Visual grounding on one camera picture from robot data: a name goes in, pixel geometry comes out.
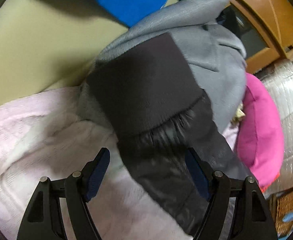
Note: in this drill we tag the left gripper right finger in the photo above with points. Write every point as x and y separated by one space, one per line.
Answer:
251 218

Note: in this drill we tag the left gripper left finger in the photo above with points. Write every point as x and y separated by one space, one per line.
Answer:
43 218

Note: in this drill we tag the black puffer jacket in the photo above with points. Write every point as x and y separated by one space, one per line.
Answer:
158 112

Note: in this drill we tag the wicker basket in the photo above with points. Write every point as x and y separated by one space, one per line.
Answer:
280 205

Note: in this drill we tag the pink pillow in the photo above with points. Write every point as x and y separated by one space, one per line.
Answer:
260 142

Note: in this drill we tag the white pink fleece blanket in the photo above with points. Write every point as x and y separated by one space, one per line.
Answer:
42 135

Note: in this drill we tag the silver insulation foil panel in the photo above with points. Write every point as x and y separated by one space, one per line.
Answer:
278 80

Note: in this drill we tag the grey coat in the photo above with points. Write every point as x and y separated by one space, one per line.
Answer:
216 57

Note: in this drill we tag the cream sofa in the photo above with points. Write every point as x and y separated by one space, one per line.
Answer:
47 44

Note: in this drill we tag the wooden cabinet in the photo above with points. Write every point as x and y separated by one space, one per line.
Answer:
273 21

